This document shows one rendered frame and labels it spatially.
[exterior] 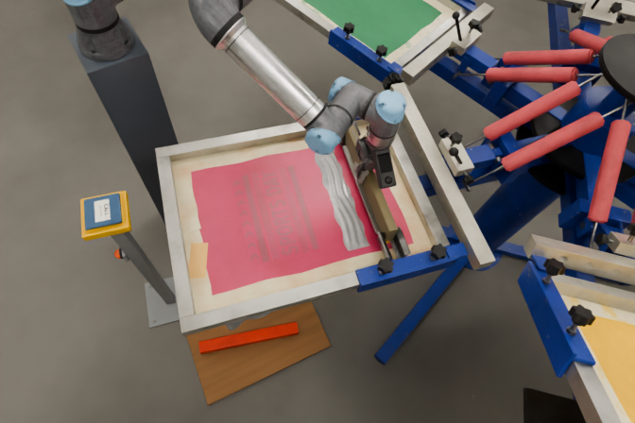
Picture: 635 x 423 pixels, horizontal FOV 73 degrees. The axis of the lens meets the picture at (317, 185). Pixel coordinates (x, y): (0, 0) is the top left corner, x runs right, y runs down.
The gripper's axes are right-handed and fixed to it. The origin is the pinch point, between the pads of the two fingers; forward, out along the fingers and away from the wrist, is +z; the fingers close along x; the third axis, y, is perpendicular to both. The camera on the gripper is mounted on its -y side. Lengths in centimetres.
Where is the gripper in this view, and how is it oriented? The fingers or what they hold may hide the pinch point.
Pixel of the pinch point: (368, 181)
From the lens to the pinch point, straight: 134.0
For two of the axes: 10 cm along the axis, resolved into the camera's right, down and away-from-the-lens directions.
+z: -0.9, 5.0, 8.6
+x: -9.5, 2.1, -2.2
